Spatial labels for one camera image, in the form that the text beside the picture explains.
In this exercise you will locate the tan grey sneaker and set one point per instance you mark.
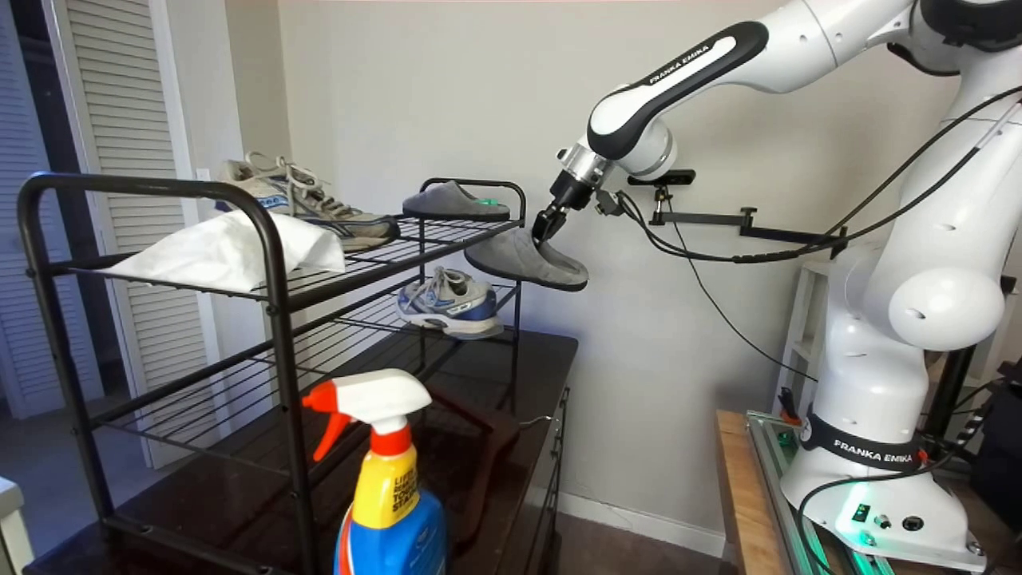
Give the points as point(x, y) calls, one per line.
point(250, 185)
point(338, 212)

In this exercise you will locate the light wooden board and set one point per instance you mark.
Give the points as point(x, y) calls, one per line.
point(746, 498)

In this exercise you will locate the black metal shoe rack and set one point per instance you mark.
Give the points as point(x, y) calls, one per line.
point(106, 184)

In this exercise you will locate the white louvered door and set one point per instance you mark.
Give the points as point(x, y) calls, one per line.
point(117, 105)

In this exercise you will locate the blue yellow spray bottle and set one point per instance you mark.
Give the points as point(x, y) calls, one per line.
point(389, 498)

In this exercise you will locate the blue and white sneaker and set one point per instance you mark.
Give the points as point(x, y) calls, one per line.
point(451, 304)

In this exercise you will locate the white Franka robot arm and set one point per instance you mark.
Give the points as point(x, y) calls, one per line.
point(884, 353)

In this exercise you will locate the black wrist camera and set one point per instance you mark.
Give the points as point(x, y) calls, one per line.
point(658, 178)

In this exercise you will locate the grey slipper with green insert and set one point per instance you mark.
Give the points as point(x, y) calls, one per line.
point(448, 203)

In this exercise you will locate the white furniture corner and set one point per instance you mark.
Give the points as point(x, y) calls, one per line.
point(10, 521)

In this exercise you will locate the white frame behind robot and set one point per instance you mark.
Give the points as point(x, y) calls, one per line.
point(793, 353)

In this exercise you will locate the black box beside robot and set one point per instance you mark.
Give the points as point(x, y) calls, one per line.
point(1001, 449)

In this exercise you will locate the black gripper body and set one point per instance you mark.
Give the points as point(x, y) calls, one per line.
point(573, 192)

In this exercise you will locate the black mounting rod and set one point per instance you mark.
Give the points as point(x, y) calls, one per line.
point(704, 219)

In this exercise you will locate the plain grey slipper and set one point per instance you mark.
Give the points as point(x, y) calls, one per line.
point(522, 260)

